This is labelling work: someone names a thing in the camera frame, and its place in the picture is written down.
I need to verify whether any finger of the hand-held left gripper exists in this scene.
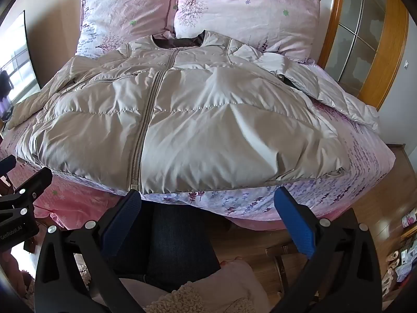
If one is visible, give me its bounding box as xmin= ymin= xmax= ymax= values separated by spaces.
xmin=0 ymin=155 xmax=17 ymax=180
xmin=0 ymin=168 xmax=53 ymax=217

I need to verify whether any cream shaggy fleece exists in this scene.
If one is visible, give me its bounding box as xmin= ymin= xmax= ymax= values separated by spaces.
xmin=150 ymin=280 xmax=258 ymax=313

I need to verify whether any pink floral bed sheet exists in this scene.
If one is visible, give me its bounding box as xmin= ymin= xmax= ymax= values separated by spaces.
xmin=0 ymin=55 xmax=396 ymax=232

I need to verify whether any pale pink floral pillow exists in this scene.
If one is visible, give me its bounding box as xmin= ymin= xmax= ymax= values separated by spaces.
xmin=173 ymin=0 xmax=321 ymax=64

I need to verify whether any pile of packets and bags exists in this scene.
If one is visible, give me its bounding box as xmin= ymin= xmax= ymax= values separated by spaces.
xmin=383 ymin=209 xmax=417 ymax=300

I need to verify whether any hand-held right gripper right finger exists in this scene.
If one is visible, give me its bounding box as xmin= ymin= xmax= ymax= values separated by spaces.
xmin=270 ymin=187 xmax=382 ymax=313

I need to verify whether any wooden framed glass door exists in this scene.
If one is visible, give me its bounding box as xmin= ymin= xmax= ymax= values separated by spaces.
xmin=270 ymin=0 xmax=409 ymax=111

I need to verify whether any beige puffer jacket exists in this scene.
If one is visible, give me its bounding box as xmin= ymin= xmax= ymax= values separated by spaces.
xmin=8 ymin=30 xmax=382 ymax=194

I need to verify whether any person's blue jeans leg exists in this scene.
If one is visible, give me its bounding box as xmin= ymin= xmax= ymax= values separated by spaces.
xmin=114 ymin=199 xmax=222 ymax=287

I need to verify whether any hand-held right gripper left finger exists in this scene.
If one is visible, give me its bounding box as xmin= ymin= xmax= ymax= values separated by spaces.
xmin=34 ymin=189 xmax=144 ymax=313

